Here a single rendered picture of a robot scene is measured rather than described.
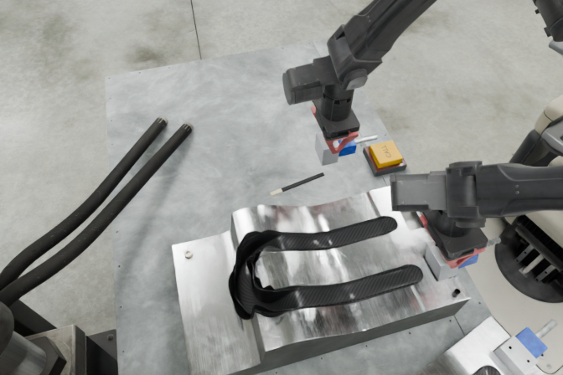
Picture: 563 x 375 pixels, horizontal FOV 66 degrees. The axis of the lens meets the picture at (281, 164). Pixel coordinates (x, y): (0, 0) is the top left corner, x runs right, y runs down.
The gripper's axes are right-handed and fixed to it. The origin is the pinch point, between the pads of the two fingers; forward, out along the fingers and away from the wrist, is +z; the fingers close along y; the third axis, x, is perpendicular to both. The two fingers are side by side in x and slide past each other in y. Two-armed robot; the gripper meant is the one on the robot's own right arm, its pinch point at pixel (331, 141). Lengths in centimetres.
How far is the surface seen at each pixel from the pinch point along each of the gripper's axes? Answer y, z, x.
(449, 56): -117, 97, 123
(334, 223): 15.2, 6.6, -4.1
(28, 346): 24, 5, -61
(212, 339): 30.0, 8.5, -31.6
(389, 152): -1.7, 11.6, 16.1
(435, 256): 29.1, 0.9, 8.9
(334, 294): 29.0, 6.1, -9.1
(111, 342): -4, 93, -74
